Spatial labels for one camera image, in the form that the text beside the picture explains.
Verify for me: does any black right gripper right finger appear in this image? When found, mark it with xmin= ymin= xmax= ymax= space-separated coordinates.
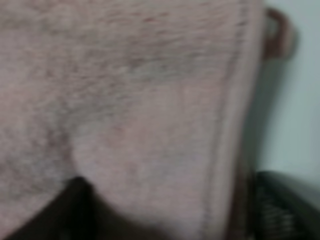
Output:
xmin=252 ymin=171 xmax=320 ymax=240

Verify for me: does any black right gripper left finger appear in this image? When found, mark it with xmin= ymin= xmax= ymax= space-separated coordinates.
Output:
xmin=5 ymin=177 xmax=155 ymax=240

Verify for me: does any pink fluffy towel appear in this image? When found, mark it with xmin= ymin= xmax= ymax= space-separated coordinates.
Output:
xmin=0 ymin=0 xmax=300 ymax=240

